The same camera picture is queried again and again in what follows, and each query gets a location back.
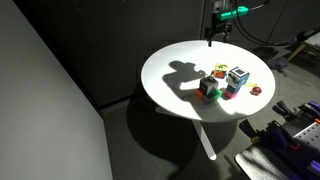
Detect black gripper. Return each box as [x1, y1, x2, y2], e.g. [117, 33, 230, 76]
[205, 13, 232, 47]

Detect orange yellow toy cube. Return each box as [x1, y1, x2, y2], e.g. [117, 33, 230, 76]
[211, 64, 228, 79]

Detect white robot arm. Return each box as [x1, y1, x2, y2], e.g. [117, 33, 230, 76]
[204, 0, 236, 46]

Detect blue white toy cube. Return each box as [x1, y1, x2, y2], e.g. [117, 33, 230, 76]
[226, 67, 250, 94]

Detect black white toy cube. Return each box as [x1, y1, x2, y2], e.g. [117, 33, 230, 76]
[200, 76, 218, 95]

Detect yellow flat toy piece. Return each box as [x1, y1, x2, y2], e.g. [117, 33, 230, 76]
[245, 82, 257, 87]

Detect green orange toy cube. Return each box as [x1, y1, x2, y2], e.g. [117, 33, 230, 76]
[196, 88, 222, 104]

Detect pink toy cube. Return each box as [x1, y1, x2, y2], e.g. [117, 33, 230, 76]
[223, 89, 238, 99]

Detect red toy ball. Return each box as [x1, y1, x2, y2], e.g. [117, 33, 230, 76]
[250, 86, 262, 96]

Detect white round table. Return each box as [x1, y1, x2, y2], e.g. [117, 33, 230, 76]
[141, 40, 275, 122]

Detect dark bag on floor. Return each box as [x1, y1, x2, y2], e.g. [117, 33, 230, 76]
[266, 57, 289, 75]

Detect wooden table corner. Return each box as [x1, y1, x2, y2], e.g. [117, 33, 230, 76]
[288, 32, 320, 61]

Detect white table leg base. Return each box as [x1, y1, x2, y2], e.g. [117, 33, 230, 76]
[192, 120, 217, 161]

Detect black clamp right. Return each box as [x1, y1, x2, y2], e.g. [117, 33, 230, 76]
[272, 101, 320, 123]

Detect black purple clamp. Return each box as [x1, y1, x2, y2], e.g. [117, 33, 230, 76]
[239, 119, 300, 152]

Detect perforated metal breadboard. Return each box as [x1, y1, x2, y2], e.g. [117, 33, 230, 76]
[293, 122, 320, 151]

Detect grey partition panel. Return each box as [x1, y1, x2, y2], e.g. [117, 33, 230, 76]
[0, 0, 113, 180]

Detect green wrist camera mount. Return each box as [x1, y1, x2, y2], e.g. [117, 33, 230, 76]
[217, 6, 249, 21]

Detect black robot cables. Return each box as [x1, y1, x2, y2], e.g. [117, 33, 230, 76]
[231, 0, 320, 48]

